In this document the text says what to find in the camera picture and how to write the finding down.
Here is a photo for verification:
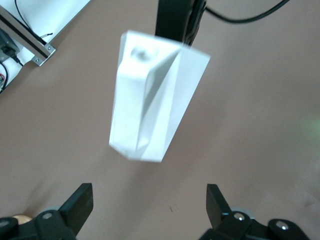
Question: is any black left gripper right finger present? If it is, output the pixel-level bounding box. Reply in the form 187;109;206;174
206;183;311;240

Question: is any grey electronics box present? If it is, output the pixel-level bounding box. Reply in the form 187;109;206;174
0;28;22;66

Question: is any aluminium frame profile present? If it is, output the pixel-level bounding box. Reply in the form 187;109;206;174
0;11;57;67

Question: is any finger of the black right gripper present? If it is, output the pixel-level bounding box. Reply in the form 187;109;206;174
154;0;195;45
184;0;207;47

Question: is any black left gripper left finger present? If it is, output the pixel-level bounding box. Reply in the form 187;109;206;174
0;182;95;240

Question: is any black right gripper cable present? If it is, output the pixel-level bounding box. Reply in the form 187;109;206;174
204;0;291;24

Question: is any white faceted cup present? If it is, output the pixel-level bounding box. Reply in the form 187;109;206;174
108;29;211;164

